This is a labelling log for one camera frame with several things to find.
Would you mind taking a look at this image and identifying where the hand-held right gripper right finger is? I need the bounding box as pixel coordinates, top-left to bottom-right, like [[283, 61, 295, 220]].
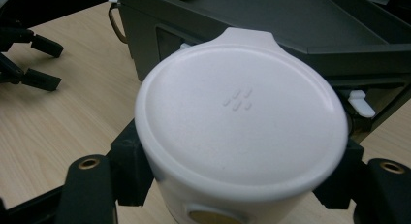
[[313, 138, 411, 224]]

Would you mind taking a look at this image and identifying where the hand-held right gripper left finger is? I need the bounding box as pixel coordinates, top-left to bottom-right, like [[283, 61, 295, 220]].
[[54, 118, 155, 224]]

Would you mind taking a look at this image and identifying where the white tabbed-lid spice jar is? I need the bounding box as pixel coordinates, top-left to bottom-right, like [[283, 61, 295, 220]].
[[134, 26, 351, 224]]

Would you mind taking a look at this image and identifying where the dark grey corner shelf rack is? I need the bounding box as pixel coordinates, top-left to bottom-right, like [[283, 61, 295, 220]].
[[108, 0, 411, 144]]

